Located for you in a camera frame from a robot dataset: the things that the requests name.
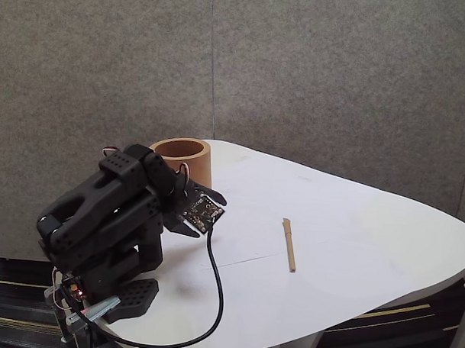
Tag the tan wooden pen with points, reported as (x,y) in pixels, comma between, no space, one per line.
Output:
(289,246)

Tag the brown cylindrical pen holder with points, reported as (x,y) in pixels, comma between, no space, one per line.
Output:
(200,169)

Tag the metal table clamp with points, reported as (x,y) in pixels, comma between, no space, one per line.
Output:
(102,307)

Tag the controller board with red LED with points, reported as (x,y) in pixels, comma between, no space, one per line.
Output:
(75,290)

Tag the bare camera circuit board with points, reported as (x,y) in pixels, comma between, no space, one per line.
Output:
(202,213)

